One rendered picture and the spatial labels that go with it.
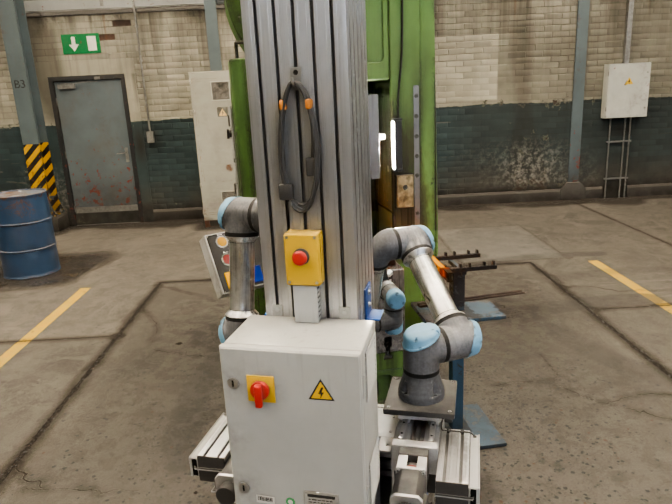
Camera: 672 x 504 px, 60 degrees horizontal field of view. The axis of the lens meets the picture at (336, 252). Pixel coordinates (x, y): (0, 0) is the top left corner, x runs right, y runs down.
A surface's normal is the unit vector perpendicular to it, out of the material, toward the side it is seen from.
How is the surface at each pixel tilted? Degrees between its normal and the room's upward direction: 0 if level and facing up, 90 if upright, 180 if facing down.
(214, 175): 90
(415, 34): 90
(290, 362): 90
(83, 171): 90
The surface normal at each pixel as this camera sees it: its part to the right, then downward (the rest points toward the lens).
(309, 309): -0.22, 0.27
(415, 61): 0.20, 0.26
